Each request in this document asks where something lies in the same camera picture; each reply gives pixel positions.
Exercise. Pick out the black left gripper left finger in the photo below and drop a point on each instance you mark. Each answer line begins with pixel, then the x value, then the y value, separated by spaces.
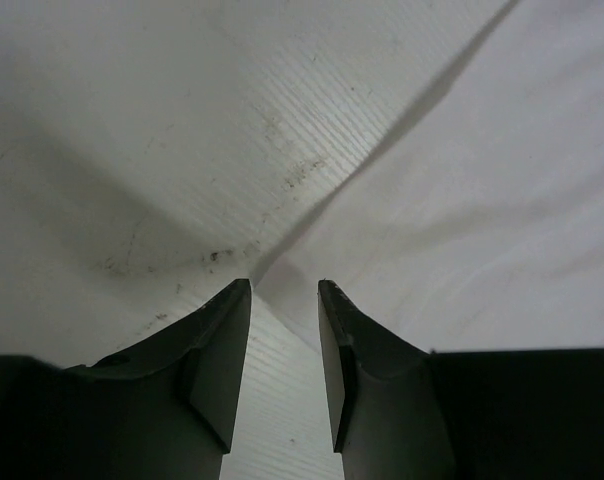
pixel 163 408

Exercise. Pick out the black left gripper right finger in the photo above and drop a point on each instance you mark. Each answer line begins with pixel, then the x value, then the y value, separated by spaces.
pixel 397 412

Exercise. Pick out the white tank top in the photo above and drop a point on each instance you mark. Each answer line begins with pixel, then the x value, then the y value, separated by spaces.
pixel 481 227

